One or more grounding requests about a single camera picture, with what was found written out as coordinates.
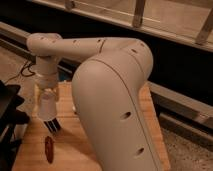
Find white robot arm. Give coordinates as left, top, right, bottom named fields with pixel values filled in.
left=27, top=33, right=163, bottom=171

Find black cables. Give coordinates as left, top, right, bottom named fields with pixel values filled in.
left=3, top=59, right=37, bottom=85

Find black stand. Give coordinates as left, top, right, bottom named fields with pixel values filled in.
left=0, top=80, right=30, bottom=171

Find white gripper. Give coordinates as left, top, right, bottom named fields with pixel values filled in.
left=35, top=56, right=59, bottom=100

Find blue floor object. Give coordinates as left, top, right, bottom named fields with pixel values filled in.
left=59, top=73, right=71, bottom=82

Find black white striped eraser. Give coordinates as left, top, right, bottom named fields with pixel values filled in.
left=44, top=119, right=61, bottom=133

